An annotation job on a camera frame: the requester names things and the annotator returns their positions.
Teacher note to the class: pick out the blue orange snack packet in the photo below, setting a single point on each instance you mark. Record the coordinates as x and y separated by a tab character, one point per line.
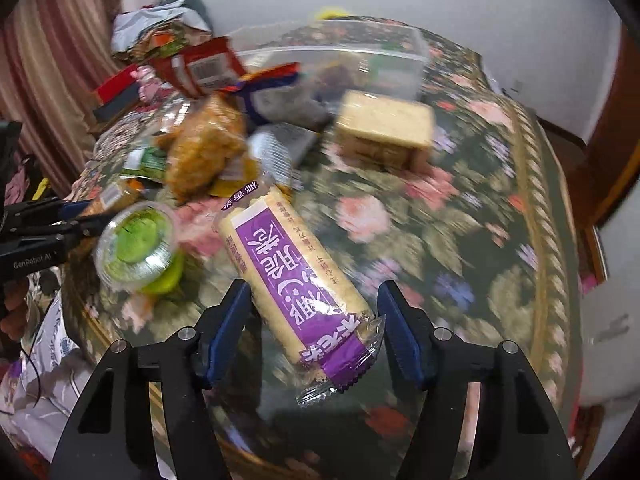
280	97

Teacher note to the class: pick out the red snack packet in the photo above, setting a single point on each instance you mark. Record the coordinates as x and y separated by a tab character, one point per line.
200	65

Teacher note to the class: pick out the pile of clothes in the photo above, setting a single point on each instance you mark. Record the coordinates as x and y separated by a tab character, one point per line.
160	25

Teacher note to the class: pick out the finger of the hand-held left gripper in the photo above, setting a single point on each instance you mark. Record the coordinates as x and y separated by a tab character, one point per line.
85	230
75	210

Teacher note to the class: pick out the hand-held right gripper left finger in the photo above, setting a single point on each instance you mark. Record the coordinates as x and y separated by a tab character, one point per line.
225	330

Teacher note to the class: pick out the golden fried snack bag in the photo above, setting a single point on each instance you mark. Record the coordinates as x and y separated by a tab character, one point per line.
205	145

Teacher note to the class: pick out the white floral fabric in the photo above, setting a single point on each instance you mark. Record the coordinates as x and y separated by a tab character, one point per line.
45	400

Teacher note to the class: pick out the green jelly cup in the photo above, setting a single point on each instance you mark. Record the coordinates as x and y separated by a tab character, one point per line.
135	240

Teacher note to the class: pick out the pink toy figure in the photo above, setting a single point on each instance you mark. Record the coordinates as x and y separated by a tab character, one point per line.
146	85

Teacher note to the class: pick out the clear plastic container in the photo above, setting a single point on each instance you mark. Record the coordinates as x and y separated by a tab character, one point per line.
350	50

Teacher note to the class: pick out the person's left hand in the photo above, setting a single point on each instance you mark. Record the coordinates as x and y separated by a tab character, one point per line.
15	310

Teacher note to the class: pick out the dark grey box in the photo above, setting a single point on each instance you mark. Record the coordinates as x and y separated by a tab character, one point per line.
115	107

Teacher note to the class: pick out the small green snack packet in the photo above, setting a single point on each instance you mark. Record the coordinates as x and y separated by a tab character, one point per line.
150	162

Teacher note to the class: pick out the floral tablecloth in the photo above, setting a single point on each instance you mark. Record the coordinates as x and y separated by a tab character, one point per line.
450	240

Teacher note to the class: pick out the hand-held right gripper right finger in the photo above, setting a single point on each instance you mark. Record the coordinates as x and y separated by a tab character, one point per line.
400	335

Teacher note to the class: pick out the patchwork blanket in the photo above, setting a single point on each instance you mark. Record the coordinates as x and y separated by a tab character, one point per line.
125	132

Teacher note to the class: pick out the wrapped pale bread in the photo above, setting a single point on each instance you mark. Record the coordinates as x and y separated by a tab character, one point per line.
385	120

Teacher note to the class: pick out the purple rice cracker packet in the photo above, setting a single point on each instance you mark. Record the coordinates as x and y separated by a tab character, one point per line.
300	280

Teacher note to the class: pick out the striped brown curtain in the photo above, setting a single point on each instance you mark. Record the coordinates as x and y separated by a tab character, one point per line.
55	60

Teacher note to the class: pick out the red box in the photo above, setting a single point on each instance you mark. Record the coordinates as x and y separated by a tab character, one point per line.
112	85

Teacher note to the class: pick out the frosted sliding door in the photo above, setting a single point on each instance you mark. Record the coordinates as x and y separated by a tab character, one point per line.
610	340

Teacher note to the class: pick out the small brown snack bar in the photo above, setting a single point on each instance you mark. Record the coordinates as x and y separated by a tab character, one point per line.
117	195

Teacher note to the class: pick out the silver striped snack packet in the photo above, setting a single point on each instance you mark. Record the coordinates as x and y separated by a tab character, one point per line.
280	147

